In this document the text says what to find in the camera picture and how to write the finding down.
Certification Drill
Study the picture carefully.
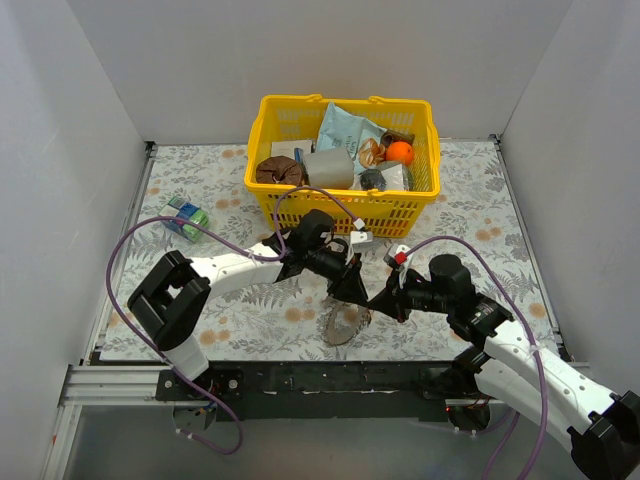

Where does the large silver keyring with chain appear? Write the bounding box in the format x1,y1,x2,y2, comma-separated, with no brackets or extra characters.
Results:
320,297,372,347

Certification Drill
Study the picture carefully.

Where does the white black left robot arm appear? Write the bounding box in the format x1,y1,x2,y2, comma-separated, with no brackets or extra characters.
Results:
127,209,373,400

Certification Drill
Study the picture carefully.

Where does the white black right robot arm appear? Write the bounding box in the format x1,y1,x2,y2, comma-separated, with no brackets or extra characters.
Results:
370,252,639,479

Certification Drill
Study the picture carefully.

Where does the yellow plastic shopping basket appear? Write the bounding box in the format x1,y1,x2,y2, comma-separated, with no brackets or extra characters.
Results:
244,94,441,238

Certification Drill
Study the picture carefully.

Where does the grey paper roll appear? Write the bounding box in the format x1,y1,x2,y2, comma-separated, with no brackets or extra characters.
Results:
302,147,354,190

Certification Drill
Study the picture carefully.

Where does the white box in basket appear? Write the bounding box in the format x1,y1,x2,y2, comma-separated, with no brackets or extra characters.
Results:
271,139,314,163

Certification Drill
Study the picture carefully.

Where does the clear bag with dark item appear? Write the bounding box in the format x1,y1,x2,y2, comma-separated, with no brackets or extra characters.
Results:
355,162,414,192

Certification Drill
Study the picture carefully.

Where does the light blue snack bag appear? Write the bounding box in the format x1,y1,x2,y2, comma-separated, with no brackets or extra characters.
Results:
316,102,386,174

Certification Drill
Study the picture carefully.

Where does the blue green carton pack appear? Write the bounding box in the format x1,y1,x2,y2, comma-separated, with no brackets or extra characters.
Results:
158,196,209,243

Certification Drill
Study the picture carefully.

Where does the orange fruit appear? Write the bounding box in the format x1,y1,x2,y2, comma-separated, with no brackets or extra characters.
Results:
385,141,415,166

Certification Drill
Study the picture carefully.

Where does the brown wrapped snack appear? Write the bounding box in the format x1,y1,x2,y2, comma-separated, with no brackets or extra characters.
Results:
380,129,415,148

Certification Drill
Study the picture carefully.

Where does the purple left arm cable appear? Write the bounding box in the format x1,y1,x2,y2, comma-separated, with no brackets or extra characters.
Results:
105,186,364,455

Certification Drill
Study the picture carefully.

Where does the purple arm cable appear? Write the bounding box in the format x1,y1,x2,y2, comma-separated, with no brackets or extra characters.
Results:
407,235,549,480
105,186,364,455

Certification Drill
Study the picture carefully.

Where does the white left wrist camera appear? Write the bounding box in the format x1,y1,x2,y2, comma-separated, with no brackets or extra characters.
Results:
349,230,374,252

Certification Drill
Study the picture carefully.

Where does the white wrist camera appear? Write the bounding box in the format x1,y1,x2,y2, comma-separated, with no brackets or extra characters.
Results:
349,230,374,252
384,244,413,272

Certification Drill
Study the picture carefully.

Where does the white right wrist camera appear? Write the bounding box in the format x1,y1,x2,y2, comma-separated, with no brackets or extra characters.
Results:
384,244,413,272

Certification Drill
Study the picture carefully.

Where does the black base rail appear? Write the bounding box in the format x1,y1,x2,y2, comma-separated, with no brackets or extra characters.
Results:
155,361,491,430

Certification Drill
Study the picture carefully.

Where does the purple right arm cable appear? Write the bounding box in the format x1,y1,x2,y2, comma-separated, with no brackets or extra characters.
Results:
407,235,549,480

